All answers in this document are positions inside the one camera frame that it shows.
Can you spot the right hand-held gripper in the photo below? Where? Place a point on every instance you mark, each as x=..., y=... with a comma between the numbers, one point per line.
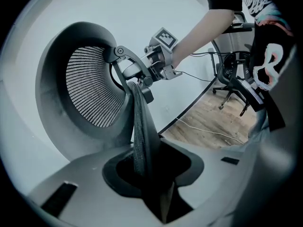
x=163, y=53

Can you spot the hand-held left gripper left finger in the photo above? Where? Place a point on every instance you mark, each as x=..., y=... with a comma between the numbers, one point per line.
x=82, y=178

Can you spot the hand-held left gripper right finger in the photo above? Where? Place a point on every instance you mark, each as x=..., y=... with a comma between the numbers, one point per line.
x=220, y=174

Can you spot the black mesh office chair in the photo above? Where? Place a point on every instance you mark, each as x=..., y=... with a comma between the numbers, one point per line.
x=54, y=91

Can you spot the person's right forearm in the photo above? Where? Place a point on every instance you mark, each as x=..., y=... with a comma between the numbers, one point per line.
x=201, y=37

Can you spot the black office chair with headrest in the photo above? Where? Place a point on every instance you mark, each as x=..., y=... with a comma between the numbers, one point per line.
x=236, y=41

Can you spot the person's blue jeans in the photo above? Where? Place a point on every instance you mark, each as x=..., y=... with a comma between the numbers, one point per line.
x=259, y=124

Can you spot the black printed T-shirt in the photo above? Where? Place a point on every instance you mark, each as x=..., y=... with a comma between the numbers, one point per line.
x=272, y=20

